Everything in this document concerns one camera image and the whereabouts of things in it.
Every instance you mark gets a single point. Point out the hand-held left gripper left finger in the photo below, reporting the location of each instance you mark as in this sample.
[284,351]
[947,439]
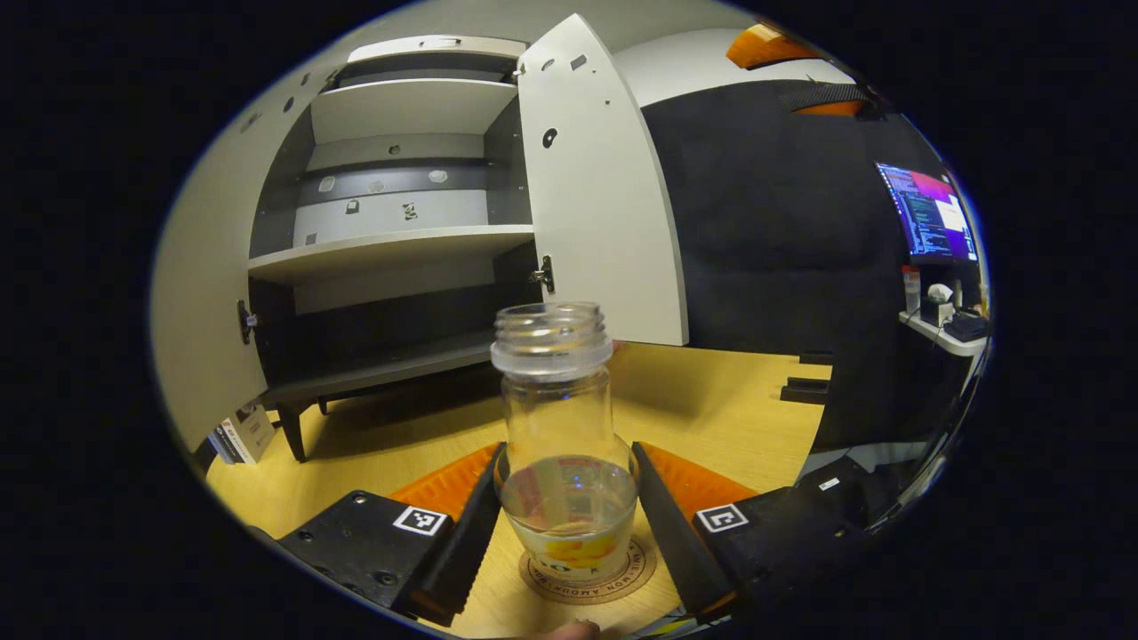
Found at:
[462,533]

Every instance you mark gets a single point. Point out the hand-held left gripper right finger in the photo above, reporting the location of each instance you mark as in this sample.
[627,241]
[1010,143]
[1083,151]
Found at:
[680,533]

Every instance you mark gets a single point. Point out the round brown coaster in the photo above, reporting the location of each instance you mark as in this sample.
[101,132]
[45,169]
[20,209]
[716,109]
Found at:
[622,578]

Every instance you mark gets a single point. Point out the clear glass bottle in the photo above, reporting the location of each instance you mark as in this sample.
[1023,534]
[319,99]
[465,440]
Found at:
[560,427]

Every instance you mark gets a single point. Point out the white cabinet door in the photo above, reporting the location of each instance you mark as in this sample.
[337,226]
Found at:
[213,267]
[605,222]

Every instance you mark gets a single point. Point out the white and grey cabinet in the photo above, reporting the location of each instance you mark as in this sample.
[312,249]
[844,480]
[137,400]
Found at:
[391,249]

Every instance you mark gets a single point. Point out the white bottle with red label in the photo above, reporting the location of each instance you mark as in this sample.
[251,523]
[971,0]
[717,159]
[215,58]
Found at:
[912,289]

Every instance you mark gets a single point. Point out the black stand base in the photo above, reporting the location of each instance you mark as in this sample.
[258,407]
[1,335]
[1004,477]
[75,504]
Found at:
[807,391]

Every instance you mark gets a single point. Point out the dark blue book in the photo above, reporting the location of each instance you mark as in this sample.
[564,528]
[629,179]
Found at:
[220,447]

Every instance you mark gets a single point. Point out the black backdrop cloth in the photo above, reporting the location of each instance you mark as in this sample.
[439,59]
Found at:
[773,240]

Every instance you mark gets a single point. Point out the white side shelf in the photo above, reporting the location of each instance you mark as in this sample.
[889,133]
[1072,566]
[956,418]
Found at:
[942,336]

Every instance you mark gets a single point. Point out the black box on shelf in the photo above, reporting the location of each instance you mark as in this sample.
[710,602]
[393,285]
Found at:
[935,313]

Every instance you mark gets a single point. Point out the black device on shelf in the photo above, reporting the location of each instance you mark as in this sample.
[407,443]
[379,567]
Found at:
[967,327]

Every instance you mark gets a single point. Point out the computer monitor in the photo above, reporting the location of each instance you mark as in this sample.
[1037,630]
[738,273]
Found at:
[929,213]

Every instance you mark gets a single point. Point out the orange object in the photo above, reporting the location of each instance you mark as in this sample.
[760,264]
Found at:
[769,46]

